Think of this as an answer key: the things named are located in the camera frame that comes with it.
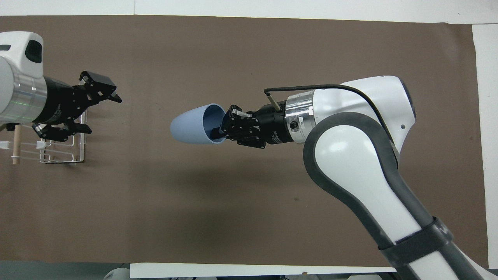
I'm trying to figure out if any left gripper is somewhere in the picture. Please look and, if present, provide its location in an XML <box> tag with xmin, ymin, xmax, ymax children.
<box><xmin>32</xmin><ymin>71</ymin><xmax>123</xmax><ymax>142</ymax></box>

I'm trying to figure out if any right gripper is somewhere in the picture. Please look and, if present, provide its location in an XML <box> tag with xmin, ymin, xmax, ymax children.
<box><xmin>220</xmin><ymin>101</ymin><xmax>293</xmax><ymax>149</ymax></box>

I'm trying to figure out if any light blue cup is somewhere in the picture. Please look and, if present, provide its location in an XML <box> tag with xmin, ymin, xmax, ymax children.
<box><xmin>170</xmin><ymin>103</ymin><xmax>227</xmax><ymax>145</ymax></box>

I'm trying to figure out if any white wire cup holder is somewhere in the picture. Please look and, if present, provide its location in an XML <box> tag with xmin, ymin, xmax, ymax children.
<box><xmin>0</xmin><ymin>108</ymin><xmax>87</xmax><ymax>165</ymax></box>

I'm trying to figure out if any black cable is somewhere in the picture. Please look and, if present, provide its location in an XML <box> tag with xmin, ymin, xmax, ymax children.
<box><xmin>263</xmin><ymin>84</ymin><xmax>394</xmax><ymax>145</ymax></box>

